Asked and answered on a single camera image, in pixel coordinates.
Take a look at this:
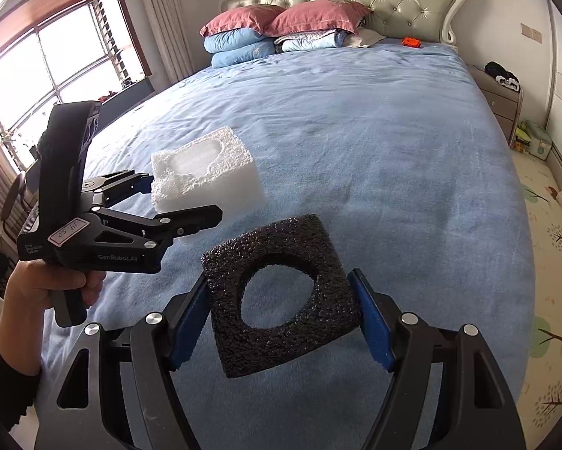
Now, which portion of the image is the person's left hand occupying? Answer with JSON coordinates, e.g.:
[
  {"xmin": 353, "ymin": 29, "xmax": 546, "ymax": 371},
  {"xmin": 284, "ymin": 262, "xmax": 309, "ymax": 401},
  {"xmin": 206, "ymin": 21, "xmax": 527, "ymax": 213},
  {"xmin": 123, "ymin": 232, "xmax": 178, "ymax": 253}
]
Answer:
[{"xmin": 0, "ymin": 260, "xmax": 104, "ymax": 369}]

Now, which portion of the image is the light blue folded quilt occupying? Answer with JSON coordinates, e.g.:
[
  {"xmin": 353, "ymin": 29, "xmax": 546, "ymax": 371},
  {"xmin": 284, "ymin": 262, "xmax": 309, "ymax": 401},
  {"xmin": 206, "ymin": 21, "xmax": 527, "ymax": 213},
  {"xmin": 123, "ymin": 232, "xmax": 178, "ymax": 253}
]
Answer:
[{"xmin": 203, "ymin": 27, "xmax": 278, "ymax": 69}]

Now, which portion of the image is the tree print play mat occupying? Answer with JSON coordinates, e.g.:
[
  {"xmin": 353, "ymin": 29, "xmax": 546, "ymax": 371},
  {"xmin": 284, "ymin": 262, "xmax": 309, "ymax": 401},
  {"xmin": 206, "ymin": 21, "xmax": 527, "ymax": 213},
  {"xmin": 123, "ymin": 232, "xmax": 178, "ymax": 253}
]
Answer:
[{"xmin": 510, "ymin": 147, "xmax": 562, "ymax": 432}]

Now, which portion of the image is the yellow-green toy pile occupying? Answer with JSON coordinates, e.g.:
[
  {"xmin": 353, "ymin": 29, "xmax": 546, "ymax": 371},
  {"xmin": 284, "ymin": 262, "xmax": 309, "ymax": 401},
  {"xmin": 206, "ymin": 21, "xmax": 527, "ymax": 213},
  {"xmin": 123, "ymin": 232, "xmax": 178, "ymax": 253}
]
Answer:
[{"xmin": 513, "ymin": 122, "xmax": 530, "ymax": 153}]

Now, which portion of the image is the pink pillow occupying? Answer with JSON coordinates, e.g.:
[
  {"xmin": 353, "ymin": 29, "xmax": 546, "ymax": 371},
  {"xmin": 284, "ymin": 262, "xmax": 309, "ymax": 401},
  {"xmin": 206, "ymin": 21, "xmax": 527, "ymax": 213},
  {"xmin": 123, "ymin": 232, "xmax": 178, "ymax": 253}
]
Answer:
[
  {"xmin": 263, "ymin": 0, "xmax": 373, "ymax": 38},
  {"xmin": 200, "ymin": 4, "xmax": 286, "ymax": 38}
]

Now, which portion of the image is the green storage box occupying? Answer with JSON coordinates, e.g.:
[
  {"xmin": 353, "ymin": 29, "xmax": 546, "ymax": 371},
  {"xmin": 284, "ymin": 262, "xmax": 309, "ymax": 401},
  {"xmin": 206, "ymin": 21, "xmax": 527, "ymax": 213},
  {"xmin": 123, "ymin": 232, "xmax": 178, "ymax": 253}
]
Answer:
[{"xmin": 525, "ymin": 122, "xmax": 553, "ymax": 162}]

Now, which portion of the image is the black foam frame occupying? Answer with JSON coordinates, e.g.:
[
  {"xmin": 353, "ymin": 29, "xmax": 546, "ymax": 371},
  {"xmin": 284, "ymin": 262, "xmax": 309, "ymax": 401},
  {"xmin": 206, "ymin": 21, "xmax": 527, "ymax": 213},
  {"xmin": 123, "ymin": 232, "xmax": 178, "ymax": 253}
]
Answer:
[{"xmin": 201, "ymin": 214, "xmax": 362, "ymax": 379}]

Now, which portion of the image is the grey nightstand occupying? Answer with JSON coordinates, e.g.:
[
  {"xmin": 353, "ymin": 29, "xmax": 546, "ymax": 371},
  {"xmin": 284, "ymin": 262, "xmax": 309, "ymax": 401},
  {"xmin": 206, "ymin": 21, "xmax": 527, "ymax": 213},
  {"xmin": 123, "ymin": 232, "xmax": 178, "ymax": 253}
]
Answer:
[{"xmin": 466, "ymin": 63, "xmax": 523, "ymax": 148}]

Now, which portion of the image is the pink pillow left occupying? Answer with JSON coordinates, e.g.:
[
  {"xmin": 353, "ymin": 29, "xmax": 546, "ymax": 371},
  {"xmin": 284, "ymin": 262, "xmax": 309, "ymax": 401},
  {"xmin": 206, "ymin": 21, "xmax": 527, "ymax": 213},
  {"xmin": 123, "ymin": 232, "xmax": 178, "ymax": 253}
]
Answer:
[{"xmin": 200, "ymin": 4, "xmax": 286, "ymax": 38}]

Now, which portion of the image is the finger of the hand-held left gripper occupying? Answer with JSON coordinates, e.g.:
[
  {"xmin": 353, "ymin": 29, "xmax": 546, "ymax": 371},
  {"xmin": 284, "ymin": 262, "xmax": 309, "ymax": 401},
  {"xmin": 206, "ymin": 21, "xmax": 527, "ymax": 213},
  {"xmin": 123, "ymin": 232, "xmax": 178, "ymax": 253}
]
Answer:
[
  {"xmin": 91, "ymin": 205, "xmax": 224, "ymax": 250},
  {"xmin": 81, "ymin": 171, "xmax": 156, "ymax": 208}
]

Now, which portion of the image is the bed with blue sheet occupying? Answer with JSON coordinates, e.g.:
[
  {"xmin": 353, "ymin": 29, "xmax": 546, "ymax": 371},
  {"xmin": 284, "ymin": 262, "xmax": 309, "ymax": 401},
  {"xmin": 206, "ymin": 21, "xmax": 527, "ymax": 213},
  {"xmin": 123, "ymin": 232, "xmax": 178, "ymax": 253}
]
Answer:
[{"xmin": 39, "ymin": 40, "xmax": 537, "ymax": 450}]

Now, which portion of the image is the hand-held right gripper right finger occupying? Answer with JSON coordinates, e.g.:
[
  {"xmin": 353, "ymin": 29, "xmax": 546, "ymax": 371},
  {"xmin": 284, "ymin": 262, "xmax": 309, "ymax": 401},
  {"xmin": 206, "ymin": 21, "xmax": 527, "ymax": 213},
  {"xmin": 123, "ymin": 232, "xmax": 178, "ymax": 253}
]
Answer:
[{"xmin": 348, "ymin": 268, "xmax": 528, "ymax": 450}]

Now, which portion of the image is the beige curtain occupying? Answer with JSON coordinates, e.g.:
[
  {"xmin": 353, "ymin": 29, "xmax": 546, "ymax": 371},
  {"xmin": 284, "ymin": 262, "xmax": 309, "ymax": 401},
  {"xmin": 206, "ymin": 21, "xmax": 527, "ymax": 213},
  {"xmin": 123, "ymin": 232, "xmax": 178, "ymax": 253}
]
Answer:
[{"xmin": 135, "ymin": 0, "xmax": 195, "ymax": 80}]

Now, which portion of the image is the person's left forearm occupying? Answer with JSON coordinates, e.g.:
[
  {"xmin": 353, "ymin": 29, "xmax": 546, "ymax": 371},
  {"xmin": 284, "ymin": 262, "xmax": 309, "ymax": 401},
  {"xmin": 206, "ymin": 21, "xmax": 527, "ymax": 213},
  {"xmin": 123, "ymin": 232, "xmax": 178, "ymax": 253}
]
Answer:
[{"xmin": 0, "ymin": 335, "xmax": 45, "ymax": 450}]

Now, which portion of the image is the white foam block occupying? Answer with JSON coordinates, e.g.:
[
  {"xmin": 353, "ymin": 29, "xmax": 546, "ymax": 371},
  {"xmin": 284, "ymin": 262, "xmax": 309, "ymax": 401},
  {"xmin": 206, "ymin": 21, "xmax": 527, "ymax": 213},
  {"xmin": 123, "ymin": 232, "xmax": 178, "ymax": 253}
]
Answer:
[{"xmin": 150, "ymin": 126, "xmax": 266, "ymax": 246}]

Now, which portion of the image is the window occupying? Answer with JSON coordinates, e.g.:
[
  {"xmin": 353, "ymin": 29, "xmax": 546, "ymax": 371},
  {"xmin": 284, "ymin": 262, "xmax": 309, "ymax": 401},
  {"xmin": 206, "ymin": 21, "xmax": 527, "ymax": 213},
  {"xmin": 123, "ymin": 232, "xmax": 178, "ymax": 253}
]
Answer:
[{"xmin": 0, "ymin": 0, "xmax": 153, "ymax": 174}]

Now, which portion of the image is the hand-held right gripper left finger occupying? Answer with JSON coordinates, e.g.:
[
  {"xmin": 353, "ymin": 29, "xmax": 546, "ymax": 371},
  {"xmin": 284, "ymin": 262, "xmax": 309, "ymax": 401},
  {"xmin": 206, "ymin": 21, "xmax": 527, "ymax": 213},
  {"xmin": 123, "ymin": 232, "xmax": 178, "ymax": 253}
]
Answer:
[{"xmin": 34, "ymin": 269, "xmax": 216, "ymax": 450}]

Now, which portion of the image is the pink pillow right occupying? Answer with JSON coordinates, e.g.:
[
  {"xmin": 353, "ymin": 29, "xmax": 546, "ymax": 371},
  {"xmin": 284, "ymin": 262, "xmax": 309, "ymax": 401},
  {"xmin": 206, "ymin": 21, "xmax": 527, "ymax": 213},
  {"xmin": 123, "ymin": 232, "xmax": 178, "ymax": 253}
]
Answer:
[{"xmin": 263, "ymin": 0, "xmax": 373, "ymax": 38}]

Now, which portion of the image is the patterned folded quilt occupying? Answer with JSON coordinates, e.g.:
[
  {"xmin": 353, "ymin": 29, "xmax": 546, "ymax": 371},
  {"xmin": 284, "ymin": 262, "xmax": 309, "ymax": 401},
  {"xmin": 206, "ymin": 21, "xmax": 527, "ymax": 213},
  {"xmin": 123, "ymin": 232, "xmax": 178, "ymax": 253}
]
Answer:
[{"xmin": 274, "ymin": 29, "xmax": 349, "ymax": 54}]

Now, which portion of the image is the dark cloth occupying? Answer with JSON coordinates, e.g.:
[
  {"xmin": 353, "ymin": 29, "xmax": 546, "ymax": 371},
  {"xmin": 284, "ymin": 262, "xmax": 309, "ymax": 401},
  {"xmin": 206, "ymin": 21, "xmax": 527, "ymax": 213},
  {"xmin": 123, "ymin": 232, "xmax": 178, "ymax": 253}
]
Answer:
[{"xmin": 484, "ymin": 61, "xmax": 520, "ymax": 91}]

